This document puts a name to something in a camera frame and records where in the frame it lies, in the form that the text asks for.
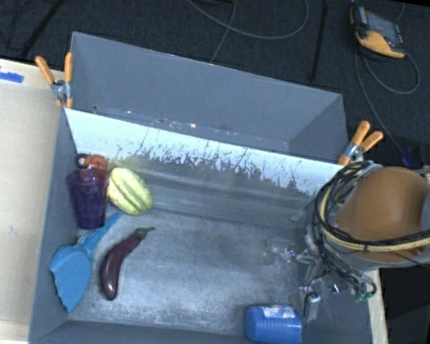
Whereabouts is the purple ribbed cup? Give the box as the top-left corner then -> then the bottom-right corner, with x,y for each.
58,164 -> 114,234

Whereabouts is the pale flat board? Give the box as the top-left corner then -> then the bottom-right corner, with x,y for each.
0,79 -> 71,329

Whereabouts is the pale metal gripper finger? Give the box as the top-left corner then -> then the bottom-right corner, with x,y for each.
294,282 -> 324,325
264,239 -> 303,266

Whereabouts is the purple toy eggplant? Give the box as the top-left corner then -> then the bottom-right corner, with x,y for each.
94,218 -> 157,307

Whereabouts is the yellow-green striped toy squash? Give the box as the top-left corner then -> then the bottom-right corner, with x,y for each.
103,166 -> 159,220

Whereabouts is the orange and black toy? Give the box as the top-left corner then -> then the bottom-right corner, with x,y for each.
73,150 -> 111,184

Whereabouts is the blue plastic scoop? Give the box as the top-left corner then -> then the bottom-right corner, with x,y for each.
41,201 -> 125,320

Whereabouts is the grey metal bin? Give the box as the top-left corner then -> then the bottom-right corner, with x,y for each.
16,30 -> 427,344

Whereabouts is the blue ribbed plastic container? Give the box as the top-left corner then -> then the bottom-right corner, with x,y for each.
240,298 -> 307,344

